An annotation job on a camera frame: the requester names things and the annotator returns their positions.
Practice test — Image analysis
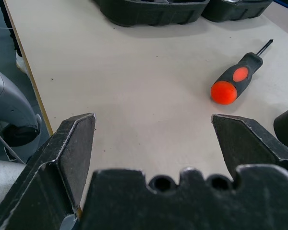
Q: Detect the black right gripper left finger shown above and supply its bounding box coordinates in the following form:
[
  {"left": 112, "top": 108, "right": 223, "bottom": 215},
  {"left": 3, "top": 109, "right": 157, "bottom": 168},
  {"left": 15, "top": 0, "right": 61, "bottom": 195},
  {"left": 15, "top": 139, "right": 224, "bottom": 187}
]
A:
[{"left": 0, "top": 113, "right": 97, "bottom": 230}]

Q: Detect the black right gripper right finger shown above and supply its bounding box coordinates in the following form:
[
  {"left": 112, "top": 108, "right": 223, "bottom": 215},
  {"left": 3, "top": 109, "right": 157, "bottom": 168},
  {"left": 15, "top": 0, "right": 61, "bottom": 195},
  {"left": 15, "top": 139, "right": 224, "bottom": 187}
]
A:
[{"left": 211, "top": 114, "right": 288, "bottom": 181}]

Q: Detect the orange black handled screwdriver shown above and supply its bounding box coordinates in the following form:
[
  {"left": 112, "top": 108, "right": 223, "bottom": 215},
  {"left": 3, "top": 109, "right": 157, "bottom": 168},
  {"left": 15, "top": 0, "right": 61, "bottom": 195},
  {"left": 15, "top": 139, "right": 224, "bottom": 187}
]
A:
[{"left": 210, "top": 39, "right": 275, "bottom": 105}]

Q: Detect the black tool case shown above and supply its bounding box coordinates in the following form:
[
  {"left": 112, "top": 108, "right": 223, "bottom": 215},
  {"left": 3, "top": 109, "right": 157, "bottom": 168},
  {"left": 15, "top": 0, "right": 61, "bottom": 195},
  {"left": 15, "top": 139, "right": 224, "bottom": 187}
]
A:
[{"left": 92, "top": 0, "right": 274, "bottom": 27}]

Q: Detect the black tape roll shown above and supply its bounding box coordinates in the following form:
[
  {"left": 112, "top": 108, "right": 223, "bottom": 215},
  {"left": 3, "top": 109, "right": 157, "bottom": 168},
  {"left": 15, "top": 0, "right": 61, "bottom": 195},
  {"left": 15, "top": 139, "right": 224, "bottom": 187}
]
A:
[{"left": 273, "top": 105, "right": 288, "bottom": 154}]

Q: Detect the silver robot body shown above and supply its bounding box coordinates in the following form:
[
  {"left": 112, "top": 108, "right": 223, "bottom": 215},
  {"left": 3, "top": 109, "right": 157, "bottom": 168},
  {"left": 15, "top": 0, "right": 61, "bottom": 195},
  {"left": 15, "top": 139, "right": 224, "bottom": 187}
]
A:
[{"left": 0, "top": 65, "right": 43, "bottom": 218}]

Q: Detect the person in black trousers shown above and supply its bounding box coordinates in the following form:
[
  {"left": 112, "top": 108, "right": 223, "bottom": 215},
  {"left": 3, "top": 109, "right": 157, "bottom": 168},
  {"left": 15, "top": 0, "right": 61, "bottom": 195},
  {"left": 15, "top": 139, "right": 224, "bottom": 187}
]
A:
[{"left": 0, "top": 0, "right": 31, "bottom": 75}]

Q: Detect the thin grey cable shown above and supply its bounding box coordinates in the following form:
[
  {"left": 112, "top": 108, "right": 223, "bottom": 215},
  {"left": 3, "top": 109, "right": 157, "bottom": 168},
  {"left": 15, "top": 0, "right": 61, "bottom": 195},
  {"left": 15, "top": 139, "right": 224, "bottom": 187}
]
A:
[{"left": 0, "top": 126, "right": 26, "bottom": 165}]

